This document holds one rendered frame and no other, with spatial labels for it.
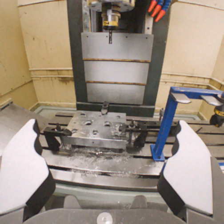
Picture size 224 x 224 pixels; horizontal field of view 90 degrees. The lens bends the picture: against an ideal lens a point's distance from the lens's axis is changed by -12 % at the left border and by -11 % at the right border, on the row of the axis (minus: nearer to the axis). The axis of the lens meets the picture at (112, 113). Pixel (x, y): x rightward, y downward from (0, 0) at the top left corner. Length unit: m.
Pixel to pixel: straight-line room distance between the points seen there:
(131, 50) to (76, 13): 0.45
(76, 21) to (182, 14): 0.92
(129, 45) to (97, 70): 0.28
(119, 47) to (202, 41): 0.88
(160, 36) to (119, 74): 0.38
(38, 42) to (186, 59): 1.52
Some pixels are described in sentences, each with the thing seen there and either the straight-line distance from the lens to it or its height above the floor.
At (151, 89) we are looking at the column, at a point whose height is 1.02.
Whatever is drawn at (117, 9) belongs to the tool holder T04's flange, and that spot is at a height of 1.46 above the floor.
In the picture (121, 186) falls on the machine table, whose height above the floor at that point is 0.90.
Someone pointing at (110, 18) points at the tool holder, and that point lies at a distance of 0.48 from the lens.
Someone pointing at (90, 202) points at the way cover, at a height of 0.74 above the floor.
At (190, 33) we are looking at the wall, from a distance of 1.47.
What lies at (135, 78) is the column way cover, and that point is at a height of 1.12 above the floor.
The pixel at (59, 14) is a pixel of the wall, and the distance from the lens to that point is 1.48.
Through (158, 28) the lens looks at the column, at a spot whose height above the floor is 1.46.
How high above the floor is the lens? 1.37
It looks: 31 degrees down
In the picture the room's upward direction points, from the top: 1 degrees clockwise
